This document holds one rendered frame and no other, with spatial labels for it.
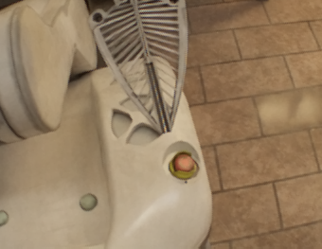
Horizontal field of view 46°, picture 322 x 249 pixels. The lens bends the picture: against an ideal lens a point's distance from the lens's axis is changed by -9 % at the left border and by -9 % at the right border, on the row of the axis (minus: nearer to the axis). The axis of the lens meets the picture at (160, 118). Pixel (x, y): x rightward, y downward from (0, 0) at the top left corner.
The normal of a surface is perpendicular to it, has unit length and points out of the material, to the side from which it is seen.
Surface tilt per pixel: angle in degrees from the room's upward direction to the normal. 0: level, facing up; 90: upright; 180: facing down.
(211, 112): 0
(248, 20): 0
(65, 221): 0
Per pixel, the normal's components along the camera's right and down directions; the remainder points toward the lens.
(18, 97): 0.13, 0.47
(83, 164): -0.13, -0.51
